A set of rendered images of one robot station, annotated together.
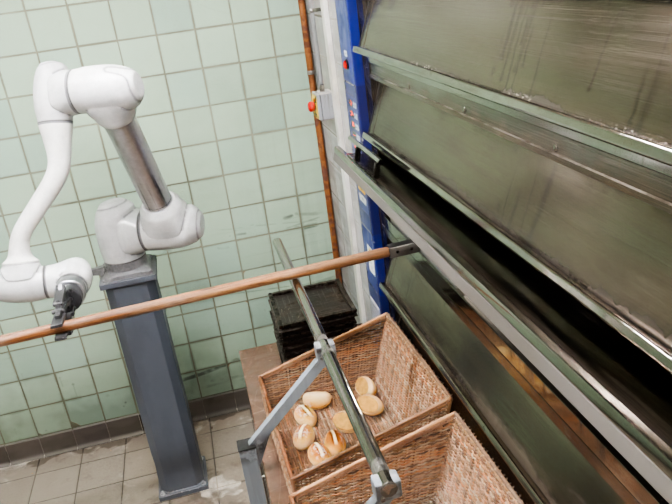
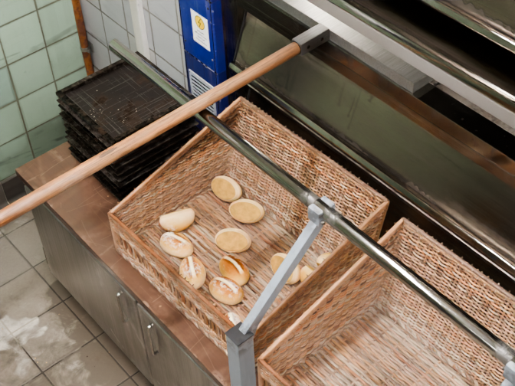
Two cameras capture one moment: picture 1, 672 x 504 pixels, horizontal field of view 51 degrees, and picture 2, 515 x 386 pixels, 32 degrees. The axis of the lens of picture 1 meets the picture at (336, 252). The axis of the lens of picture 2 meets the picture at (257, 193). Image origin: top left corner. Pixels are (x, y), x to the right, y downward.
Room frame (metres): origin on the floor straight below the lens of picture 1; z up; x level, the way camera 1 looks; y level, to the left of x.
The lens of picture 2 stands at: (0.40, 0.73, 2.45)
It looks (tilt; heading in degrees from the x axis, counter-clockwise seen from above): 46 degrees down; 332
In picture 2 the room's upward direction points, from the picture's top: 3 degrees counter-clockwise
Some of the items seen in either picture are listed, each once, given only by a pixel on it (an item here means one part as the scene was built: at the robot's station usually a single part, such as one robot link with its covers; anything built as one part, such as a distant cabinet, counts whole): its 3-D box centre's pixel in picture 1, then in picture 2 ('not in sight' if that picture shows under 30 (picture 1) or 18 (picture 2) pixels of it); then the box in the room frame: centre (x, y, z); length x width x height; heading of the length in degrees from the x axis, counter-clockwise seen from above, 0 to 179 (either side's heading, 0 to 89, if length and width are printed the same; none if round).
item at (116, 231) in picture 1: (120, 228); not in sight; (2.45, 0.77, 1.17); 0.18 x 0.16 x 0.22; 83
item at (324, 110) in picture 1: (323, 104); not in sight; (2.74, -0.03, 1.46); 0.10 x 0.07 x 0.10; 10
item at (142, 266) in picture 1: (121, 264); not in sight; (2.44, 0.80, 1.03); 0.22 x 0.18 x 0.06; 101
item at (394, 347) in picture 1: (348, 405); (244, 226); (1.80, 0.03, 0.72); 0.56 x 0.49 x 0.28; 12
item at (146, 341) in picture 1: (157, 381); not in sight; (2.45, 0.78, 0.50); 0.21 x 0.21 x 1.00; 11
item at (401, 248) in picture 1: (403, 248); (310, 39); (1.84, -0.19, 1.20); 0.09 x 0.04 x 0.03; 100
